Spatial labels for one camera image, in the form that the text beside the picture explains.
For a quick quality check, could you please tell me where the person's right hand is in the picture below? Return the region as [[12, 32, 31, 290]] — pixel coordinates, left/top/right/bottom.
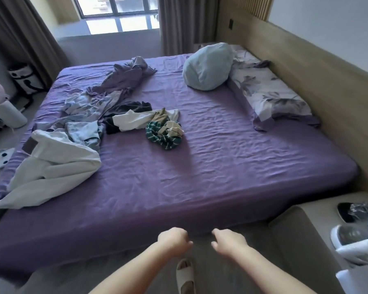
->
[[211, 228, 251, 259]]

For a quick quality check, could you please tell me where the person's left hand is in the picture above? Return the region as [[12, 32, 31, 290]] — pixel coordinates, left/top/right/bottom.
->
[[157, 227, 193, 258]]

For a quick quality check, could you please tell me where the person's right forearm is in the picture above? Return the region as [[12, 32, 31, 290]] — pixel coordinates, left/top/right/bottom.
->
[[230, 246, 310, 294]]

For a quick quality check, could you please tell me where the person's left forearm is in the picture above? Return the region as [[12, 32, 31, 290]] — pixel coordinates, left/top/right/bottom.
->
[[87, 242, 181, 294]]

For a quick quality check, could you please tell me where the beige sandal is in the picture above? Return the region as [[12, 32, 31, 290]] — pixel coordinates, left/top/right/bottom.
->
[[175, 258, 195, 294]]

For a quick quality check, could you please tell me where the grey bedside cabinet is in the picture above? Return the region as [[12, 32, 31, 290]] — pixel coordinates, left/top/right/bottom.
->
[[268, 193, 368, 294]]

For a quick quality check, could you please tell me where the bed with purple sheet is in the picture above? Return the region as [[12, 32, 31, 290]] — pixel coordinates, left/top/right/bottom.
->
[[0, 53, 359, 285]]

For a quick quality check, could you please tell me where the green striped garment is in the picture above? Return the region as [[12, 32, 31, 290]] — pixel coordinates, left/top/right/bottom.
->
[[145, 108, 185, 150]]

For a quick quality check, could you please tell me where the white slipper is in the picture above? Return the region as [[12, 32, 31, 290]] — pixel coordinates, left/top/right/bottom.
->
[[330, 225, 368, 250], [336, 238, 368, 267]]

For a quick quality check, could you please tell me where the white and black garment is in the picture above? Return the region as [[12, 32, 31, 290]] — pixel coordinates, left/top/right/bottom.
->
[[103, 101, 180, 135]]

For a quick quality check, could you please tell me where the black tray with plastic wrap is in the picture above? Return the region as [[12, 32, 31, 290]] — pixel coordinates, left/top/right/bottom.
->
[[337, 200, 368, 224]]

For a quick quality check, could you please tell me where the white container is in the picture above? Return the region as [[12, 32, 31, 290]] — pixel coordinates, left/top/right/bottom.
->
[[335, 267, 368, 294]]

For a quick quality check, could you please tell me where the white jacket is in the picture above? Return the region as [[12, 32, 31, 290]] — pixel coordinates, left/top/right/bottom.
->
[[0, 129, 102, 210]]

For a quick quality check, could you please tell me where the floral white purple pillow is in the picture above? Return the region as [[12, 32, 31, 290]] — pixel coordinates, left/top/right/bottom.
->
[[227, 45, 321, 132]]

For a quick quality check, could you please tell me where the light blue pillow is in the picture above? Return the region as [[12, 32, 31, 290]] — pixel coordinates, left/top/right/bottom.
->
[[183, 43, 234, 90]]

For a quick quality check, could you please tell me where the light blue garment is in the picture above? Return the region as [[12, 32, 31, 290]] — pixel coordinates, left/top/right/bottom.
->
[[46, 89, 124, 152]]

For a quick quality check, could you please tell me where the grey purple garment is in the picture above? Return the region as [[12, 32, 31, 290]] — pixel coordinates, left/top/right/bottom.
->
[[86, 56, 158, 99]]

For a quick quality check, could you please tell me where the wooden headboard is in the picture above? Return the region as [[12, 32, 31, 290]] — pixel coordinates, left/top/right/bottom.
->
[[216, 0, 368, 200]]

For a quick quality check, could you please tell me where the white power strip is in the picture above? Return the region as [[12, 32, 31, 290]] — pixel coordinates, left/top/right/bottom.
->
[[0, 147, 17, 169]]

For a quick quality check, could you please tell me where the brown grey curtain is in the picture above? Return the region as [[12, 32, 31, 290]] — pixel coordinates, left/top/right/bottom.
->
[[157, 0, 222, 57], [0, 0, 71, 90]]

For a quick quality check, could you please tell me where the white fan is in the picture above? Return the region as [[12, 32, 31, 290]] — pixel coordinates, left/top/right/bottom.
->
[[0, 76, 28, 129]]

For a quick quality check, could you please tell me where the black and white bag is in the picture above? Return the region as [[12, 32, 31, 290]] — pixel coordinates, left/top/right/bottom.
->
[[8, 62, 47, 95]]

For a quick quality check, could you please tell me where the wooden slat wall panel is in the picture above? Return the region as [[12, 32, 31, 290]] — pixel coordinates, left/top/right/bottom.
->
[[236, 0, 275, 22]]

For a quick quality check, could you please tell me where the window with dark frame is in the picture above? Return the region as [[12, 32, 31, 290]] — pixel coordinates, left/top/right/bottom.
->
[[73, 0, 160, 36]]

